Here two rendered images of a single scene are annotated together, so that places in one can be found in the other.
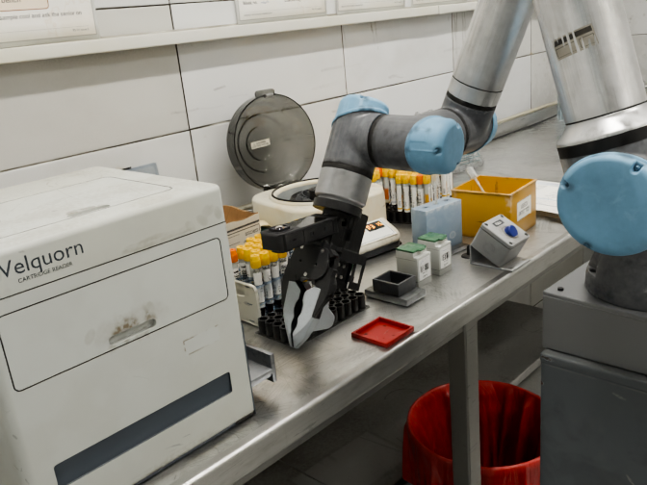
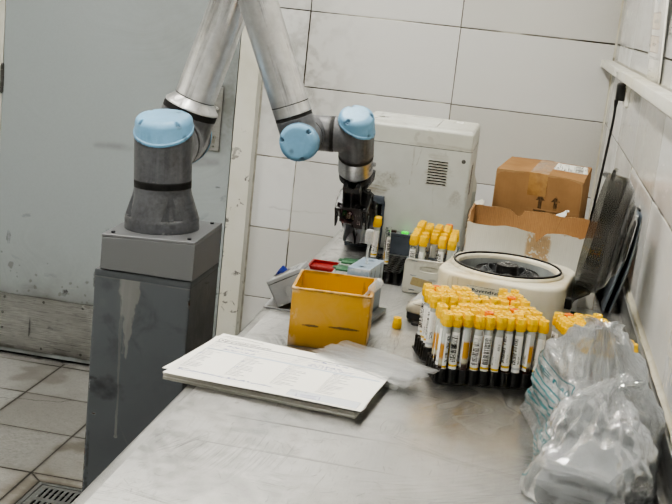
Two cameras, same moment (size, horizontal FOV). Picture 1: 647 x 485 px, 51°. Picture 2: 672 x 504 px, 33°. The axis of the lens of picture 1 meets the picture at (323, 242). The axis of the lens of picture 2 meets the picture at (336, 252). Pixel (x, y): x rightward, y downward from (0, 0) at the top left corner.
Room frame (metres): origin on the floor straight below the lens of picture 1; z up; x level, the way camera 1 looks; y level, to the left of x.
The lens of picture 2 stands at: (2.85, -1.47, 1.44)
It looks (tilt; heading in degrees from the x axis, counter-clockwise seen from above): 12 degrees down; 144
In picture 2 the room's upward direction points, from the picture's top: 6 degrees clockwise
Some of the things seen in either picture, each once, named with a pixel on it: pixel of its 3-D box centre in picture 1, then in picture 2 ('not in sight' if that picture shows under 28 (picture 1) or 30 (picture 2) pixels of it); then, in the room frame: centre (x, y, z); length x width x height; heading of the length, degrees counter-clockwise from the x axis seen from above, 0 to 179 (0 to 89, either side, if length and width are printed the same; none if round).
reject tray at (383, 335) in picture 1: (382, 331); (325, 265); (0.92, -0.08, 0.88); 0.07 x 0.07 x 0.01; 45
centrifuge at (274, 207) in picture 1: (325, 216); (494, 293); (1.37, -0.01, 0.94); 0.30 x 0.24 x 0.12; 36
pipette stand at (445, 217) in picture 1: (437, 228); (363, 289); (1.25, -0.23, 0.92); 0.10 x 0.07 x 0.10; 127
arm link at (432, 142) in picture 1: (423, 141); (307, 133); (0.91, -0.15, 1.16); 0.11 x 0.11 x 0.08; 49
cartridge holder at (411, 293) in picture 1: (394, 287); not in sight; (1.06, -0.11, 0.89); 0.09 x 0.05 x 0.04; 45
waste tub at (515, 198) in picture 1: (494, 207); (332, 310); (1.36, -0.37, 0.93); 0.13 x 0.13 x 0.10; 49
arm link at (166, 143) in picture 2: not in sight; (164, 145); (0.81, -0.43, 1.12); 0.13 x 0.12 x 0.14; 139
